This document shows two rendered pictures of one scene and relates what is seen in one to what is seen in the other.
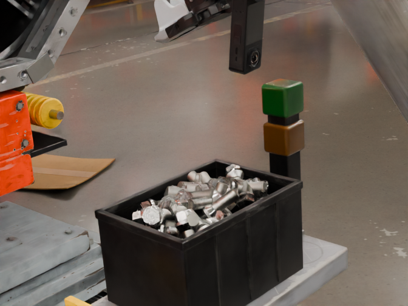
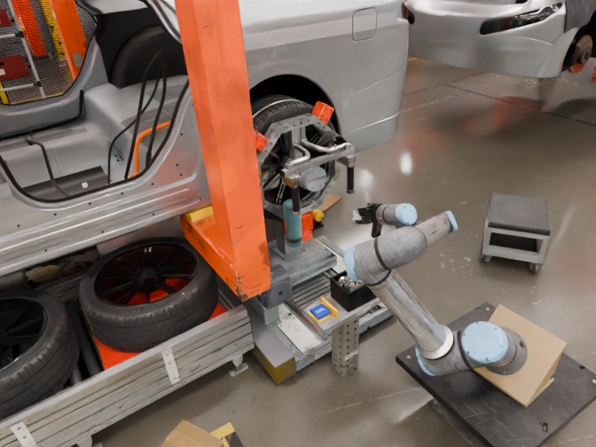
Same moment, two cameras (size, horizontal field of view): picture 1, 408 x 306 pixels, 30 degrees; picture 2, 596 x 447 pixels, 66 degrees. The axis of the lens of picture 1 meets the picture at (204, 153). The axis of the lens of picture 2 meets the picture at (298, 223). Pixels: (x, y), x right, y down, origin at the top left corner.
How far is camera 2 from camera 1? 1.31 m
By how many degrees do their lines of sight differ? 18
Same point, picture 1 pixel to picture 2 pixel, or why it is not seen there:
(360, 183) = not seen: hidden behind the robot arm
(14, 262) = (302, 258)
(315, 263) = not seen: hidden behind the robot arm
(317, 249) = not seen: hidden behind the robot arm
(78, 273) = (322, 262)
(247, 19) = (376, 226)
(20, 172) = (308, 236)
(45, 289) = (311, 268)
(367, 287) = (424, 278)
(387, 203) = (446, 239)
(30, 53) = (315, 199)
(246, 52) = (375, 233)
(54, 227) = (316, 245)
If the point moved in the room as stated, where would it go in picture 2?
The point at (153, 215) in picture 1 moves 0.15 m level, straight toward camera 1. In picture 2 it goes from (343, 282) to (341, 305)
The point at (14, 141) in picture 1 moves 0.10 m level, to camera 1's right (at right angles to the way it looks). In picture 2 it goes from (308, 227) to (325, 228)
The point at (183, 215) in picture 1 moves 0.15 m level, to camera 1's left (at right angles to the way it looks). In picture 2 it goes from (350, 284) to (317, 281)
